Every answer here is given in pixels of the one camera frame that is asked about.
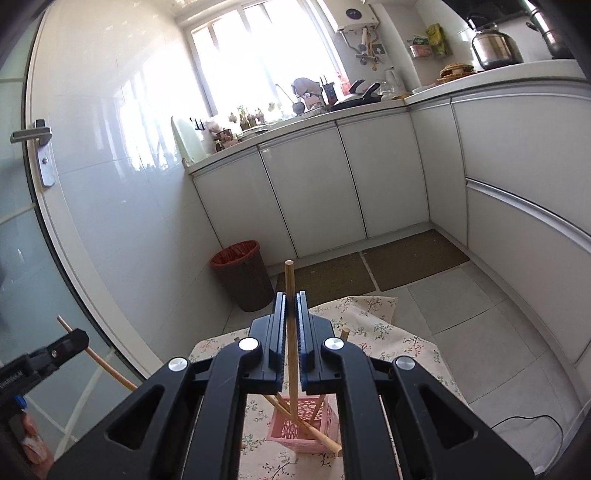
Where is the person's right hand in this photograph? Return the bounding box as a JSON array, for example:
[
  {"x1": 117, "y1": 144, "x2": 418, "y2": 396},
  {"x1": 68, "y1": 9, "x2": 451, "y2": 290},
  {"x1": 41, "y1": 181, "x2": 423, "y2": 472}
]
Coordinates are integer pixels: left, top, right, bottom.
[{"x1": 20, "y1": 412, "x2": 53, "y2": 465}]

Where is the pink perforated plastic basket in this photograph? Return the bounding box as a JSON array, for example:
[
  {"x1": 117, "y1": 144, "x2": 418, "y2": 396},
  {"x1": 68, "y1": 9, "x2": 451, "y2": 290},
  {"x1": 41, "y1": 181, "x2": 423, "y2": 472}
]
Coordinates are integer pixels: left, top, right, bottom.
[{"x1": 267, "y1": 396, "x2": 341, "y2": 455}]

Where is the floral tablecloth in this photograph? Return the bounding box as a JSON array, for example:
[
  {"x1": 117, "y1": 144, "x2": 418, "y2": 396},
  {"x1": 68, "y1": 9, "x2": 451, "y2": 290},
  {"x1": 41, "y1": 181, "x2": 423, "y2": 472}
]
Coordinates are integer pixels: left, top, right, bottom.
[{"x1": 186, "y1": 294, "x2": 468, "y2": 480}]

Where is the brown waste bin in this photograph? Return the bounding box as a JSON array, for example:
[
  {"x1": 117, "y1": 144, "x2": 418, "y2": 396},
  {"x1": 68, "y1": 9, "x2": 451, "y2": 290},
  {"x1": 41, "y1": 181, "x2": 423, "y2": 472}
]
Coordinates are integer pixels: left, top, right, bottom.
[{"x1": 209, "y1": 240, "x2": 274, "y2": 312}]

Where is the dark floor mat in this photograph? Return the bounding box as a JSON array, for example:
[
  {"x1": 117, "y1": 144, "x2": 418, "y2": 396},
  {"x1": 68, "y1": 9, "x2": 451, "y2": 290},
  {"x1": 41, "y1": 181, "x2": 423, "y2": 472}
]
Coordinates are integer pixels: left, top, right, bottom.
[{"x1": 294, "y1": 229, "x2": 469, "y2": 307}]

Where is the black frying pan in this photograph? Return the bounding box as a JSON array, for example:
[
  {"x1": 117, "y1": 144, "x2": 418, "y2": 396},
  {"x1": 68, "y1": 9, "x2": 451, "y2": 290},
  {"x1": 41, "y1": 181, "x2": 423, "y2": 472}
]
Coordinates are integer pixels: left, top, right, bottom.
[{"x1": 329, "y1": 79, "x2": 382, "y2": 112}]

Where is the steel kettle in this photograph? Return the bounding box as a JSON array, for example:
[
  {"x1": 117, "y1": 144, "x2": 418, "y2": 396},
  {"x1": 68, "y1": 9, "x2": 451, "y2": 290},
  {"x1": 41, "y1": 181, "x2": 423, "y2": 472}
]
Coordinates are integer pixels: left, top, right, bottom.
[{"x1": 467, "y1": 13, "x2": 524, "y2": 71}]

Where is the steel cooking pot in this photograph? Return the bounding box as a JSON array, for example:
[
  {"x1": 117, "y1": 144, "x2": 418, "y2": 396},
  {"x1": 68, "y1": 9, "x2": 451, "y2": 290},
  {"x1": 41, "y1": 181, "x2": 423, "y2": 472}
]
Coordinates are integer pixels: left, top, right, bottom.
[{"x1": 519, "y1": 0, "x2": 574, "y2": 59}]

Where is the black cable on floor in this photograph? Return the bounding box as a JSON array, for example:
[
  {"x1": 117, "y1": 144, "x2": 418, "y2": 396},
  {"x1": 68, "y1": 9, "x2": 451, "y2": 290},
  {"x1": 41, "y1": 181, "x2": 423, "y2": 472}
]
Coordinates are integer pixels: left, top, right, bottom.
[{"x1": 489, "y1": 413, "x2": 567, "y2": 471}]

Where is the door handle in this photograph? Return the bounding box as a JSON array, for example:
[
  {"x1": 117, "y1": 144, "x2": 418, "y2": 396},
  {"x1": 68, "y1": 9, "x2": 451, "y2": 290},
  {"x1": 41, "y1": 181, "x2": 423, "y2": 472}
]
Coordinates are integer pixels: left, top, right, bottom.
[{"x1": 10, "y1": 119, "x2": 56, "y2": 188}]

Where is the wall water heater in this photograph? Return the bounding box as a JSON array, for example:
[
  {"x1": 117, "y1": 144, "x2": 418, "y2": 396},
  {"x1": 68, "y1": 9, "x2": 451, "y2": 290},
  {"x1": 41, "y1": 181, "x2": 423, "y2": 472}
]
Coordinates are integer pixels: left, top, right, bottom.
[{"x1": 325, "y1": 0, "x2": 380, "y2": 32}]

